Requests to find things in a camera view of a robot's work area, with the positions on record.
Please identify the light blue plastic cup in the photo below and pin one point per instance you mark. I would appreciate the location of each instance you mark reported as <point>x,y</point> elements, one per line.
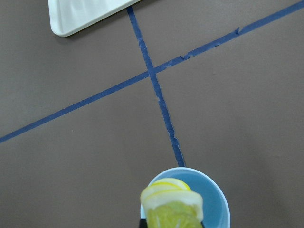
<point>215,207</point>

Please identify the lemon slice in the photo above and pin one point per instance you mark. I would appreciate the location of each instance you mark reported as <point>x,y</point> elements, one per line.
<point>170,203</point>

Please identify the cream bear serving tray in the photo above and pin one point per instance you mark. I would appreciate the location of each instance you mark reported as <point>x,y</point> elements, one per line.
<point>68,17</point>

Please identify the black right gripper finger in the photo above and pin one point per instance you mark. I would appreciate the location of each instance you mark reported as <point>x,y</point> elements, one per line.
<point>142,223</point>

